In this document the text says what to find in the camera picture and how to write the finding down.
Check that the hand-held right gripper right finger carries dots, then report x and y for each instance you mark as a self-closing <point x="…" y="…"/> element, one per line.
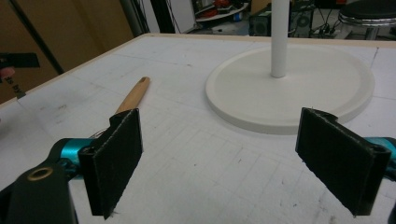
<point x="339" y="155"/>

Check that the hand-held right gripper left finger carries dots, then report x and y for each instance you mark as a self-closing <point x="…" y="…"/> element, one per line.
<point x="115" y="158"/>

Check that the black slanted bar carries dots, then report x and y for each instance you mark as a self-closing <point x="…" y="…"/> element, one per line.
<point x="37" y="37"/>

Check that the brown board panel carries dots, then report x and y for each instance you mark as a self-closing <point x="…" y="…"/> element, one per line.
<point x="77" y="31"/>

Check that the white stand with round base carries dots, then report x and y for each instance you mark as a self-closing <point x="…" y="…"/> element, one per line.
<point x="280" y="93"/>

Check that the grey metal pole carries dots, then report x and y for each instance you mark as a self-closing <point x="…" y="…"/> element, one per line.
<point x="132" y="17"/>

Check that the grey computer case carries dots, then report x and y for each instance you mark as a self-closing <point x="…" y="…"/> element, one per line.
<point x="300" y="21"/>

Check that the black computer tower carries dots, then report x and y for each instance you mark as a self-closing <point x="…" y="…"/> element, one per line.
<point x="260" y="21"/>

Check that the white panel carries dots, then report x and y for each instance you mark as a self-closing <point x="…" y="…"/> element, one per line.
<point x="183" y="14"/>

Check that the round white table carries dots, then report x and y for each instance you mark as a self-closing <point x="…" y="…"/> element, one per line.
<point x="222" y="14"/>

